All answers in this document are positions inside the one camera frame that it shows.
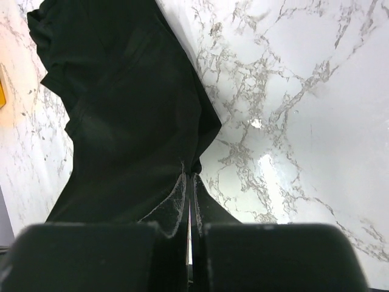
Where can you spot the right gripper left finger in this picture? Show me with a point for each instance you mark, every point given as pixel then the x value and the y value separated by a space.
pixel 171 214

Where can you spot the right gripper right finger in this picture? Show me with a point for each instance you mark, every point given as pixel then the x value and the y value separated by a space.
pixel 205 209

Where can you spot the black t-shirt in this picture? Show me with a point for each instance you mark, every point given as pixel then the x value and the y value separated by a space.
pixel 139 116

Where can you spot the yellow plastic bin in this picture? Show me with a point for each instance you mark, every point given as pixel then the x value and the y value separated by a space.
pixel 3 94

